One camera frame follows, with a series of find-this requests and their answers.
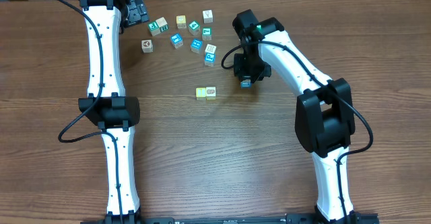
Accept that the white patterned block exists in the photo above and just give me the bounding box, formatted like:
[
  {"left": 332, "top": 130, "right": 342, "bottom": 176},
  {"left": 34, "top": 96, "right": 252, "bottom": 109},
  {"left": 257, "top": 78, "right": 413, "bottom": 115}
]
[
  {"left": 240, "top": 80, "right": 252, "bottom": 88},
  {"left": 205, "top": 44, "right": 216, "bottom": 54}
]

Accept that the white block yellow side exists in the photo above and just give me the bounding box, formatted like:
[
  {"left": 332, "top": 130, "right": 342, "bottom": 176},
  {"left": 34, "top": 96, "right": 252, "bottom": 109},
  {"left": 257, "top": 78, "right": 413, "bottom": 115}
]
[{"left": 205, "top": 87, "right": 216, "bottom": 100}]

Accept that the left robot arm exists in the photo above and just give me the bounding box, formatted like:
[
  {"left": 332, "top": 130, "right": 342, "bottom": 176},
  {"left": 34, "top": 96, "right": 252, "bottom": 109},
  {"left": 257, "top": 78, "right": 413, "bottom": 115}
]
[{"left": 78, "top": 0, "right": 149, "bottom": 223}]

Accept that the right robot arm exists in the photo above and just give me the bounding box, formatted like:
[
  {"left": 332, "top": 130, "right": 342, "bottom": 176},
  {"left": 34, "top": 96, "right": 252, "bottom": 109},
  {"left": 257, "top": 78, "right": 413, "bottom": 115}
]
[{"left": 231, "top": 9, "right": 357, "bottom": 223}]

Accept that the green wheelchair symbol block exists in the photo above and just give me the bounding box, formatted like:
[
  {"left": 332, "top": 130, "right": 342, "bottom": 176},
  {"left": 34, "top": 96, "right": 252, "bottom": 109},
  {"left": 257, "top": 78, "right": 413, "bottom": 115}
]
[{"left": 147, "top": 21, "right": 161, "bottom": 36}]

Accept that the white block green side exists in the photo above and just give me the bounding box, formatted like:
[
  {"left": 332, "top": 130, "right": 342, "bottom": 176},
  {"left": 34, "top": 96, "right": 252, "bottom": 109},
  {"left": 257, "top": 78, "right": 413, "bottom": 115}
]
[{"left": 156, "top": 17, "right": 169, "bottom": 32}]

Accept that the white block red symbol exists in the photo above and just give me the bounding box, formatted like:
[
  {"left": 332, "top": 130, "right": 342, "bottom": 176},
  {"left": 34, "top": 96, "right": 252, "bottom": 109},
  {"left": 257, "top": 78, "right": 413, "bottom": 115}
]
[{"left": 141, "top": 40, "right": 154, "bottom": 53}]

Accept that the yellow top block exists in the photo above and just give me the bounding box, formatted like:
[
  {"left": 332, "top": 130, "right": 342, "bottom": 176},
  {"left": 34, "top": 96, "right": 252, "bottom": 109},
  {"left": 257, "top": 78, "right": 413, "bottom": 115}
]
[{"left": 176, "top": 15, "right": 187, "bottom": 29}]

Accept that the blue letter P block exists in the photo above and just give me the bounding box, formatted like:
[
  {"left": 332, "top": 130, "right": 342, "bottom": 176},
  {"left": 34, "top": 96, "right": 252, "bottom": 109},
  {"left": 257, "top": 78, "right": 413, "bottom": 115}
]
[{"left": 204, "top": 52, "right": 216, "bottom": 67}]

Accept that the blue block left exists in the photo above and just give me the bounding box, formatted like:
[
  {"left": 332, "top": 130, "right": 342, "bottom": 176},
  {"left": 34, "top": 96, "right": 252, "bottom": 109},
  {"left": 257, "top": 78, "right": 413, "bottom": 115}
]
[{"left": 170, "top": 34, "right": 183, "bottom": 48}]

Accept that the green number four block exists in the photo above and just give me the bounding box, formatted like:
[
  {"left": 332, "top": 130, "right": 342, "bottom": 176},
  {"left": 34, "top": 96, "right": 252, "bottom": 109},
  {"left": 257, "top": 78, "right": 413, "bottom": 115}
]
[{"left": 187, "top": 20, "right": 201, "bottom": 36}]

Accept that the green number seven block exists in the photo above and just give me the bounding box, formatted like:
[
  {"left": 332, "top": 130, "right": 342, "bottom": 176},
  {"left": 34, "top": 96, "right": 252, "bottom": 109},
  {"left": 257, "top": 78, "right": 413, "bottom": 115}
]
[{"left": 201, "top": 28, "right": 212, "bottom": 40}]

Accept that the blue block middle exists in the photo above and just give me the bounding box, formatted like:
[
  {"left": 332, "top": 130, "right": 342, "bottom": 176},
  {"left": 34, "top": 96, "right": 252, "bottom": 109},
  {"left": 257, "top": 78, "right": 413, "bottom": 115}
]
[{"left": 191, "top": 39, "right": 203, "bottom": 54}]

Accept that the white block upper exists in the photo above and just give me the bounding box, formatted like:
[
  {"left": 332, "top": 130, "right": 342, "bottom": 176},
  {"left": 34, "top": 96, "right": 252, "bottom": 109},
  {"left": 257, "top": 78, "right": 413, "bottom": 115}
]
[{"left": 203, "top": 10, "right": 213, "bottom": 24}]

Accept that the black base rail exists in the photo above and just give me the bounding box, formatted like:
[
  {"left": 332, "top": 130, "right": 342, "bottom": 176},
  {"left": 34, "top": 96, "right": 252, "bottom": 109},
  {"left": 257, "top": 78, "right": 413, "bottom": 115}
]
[{"left": 81, "top": 213, "right": 380, "bottom": 224}]

